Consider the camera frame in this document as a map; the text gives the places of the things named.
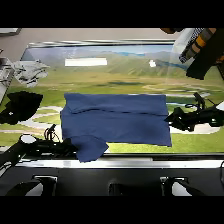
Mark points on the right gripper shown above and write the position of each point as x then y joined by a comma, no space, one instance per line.
178,119

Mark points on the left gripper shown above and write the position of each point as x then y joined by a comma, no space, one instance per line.
68,148

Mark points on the blue T-shirt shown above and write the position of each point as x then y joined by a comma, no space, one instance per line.
120,123

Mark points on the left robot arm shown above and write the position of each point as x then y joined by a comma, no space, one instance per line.
13,151

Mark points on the white garment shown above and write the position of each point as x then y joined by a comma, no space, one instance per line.
181,41

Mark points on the striped garment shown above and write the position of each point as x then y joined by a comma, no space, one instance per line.
196,41

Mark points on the grey garment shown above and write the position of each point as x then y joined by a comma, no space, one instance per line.
30,72

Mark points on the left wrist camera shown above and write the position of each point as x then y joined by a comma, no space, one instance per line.
50,132

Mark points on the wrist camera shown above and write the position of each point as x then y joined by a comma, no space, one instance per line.
50,132
200,101

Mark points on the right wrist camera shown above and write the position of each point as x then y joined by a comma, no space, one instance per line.
200,101

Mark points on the silver frame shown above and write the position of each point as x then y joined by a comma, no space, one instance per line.
133,164

